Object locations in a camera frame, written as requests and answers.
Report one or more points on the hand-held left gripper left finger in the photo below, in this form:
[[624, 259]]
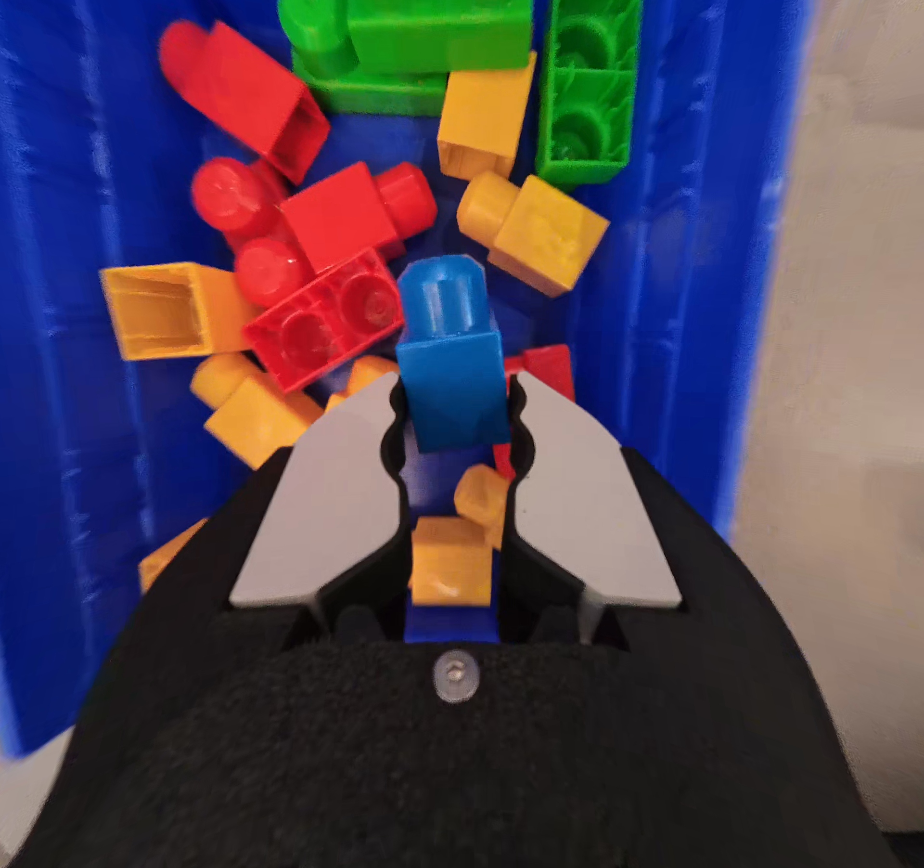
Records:
[[317, 507]]

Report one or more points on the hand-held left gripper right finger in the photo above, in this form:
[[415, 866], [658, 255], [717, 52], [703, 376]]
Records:
[[592, 507]]

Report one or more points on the blue toy block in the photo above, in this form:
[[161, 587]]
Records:
[[451, 377]]

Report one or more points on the pile of colourful toy blocks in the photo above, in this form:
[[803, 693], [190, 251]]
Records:
[[534, 232]]

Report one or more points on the blue plastic bin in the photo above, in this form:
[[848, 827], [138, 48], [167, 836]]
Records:
[[72, 305]]

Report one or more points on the grey desk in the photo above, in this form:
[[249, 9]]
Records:
[[852, 305]]

